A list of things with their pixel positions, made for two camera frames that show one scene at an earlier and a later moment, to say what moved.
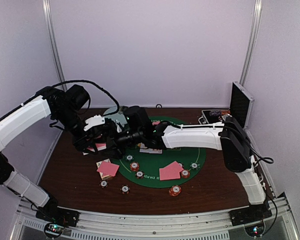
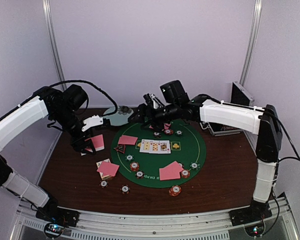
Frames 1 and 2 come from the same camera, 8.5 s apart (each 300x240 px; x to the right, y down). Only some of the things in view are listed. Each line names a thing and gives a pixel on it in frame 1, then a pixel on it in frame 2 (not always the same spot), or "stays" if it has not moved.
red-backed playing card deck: x=100 y=146 stays
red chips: x=185 y=173 stays
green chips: x=129 y=157 stays
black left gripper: x=81 y=145 to x=78 y=145
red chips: x=134 y=166 stays
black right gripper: x=120 y=152 to x=143 y=108
